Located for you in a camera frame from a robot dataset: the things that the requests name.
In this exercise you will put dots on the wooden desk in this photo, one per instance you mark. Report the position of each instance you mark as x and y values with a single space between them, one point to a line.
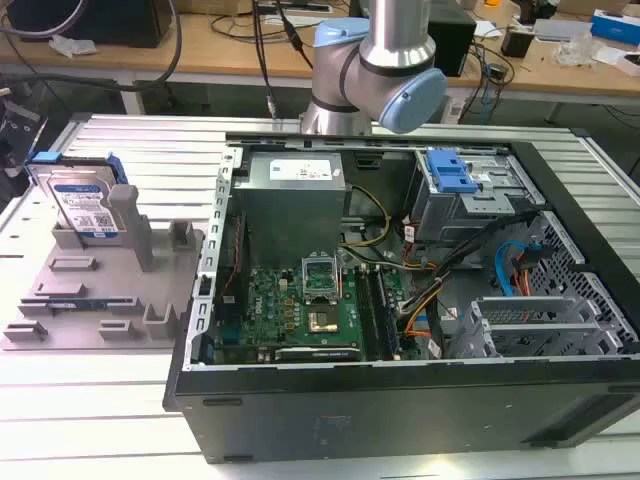
150 55

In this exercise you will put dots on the black graphics card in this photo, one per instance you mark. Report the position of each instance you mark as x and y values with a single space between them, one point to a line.
317 353

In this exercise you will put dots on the black computer tower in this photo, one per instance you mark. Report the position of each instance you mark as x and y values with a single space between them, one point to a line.
85 20

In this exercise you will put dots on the RAM stick on rack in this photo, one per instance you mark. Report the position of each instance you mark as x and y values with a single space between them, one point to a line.
75 304

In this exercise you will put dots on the grey power supply unit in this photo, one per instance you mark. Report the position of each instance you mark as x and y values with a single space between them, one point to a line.
290 210

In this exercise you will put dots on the green motherboard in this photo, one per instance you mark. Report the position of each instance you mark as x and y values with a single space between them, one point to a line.
300 310

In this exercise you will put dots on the grey parts rack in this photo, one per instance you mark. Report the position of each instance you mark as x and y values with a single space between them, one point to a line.
125 280

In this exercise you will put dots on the white blue cardboard box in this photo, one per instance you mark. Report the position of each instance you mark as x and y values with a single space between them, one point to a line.
616 27

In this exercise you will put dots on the silver drive cage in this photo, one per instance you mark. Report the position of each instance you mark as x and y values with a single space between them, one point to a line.
470 200

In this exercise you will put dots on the clear plastic bag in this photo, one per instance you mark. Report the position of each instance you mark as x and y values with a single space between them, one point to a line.
74 46

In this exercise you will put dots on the black box on desk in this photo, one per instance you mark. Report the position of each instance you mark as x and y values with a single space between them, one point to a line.
452 42

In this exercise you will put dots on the hard disk in blue carrier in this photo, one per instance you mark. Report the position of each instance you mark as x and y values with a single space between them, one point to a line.
80 197

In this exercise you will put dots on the blue drive bay latch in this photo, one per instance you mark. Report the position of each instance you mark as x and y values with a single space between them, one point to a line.
447 172

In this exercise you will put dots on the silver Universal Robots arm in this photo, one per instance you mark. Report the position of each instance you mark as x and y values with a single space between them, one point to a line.
372 70

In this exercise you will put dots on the CPU socket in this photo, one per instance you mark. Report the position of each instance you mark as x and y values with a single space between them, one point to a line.
323 322

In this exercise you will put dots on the black open PC case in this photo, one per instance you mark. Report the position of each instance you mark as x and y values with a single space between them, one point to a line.
400 400

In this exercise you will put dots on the silver expansion slot bracket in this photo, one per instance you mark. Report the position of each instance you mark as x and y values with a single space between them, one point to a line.
525 305

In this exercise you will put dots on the RAM slot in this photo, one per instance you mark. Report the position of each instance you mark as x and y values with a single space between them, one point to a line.
367 315

